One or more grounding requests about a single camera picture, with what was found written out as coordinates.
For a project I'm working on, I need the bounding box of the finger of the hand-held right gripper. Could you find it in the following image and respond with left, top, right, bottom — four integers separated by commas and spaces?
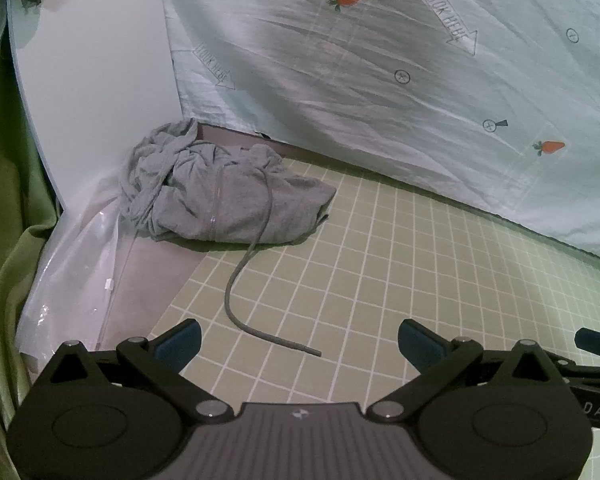
547, 327, 600, 385

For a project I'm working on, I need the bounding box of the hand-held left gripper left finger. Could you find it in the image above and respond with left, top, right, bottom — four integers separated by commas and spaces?
30, 319, 231, 421

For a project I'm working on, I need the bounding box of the green curtain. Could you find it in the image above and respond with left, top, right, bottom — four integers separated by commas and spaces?
0, 25, 61, 480

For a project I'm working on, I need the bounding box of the white board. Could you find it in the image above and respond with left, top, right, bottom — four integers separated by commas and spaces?
7, 0, 201, 211

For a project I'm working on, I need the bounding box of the carrot print bed sheet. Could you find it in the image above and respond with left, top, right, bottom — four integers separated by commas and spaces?
160, 0, 600, 273

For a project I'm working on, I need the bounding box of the clear plastic bag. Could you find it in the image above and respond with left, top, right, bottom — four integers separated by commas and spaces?
15, 167, 146, 361

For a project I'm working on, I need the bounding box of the grey zip hoodie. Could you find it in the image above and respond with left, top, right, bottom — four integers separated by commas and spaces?
119, 119, 338, 358

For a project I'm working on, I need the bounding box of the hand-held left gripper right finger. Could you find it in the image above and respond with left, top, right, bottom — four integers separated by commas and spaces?
367, 318, 574, 421

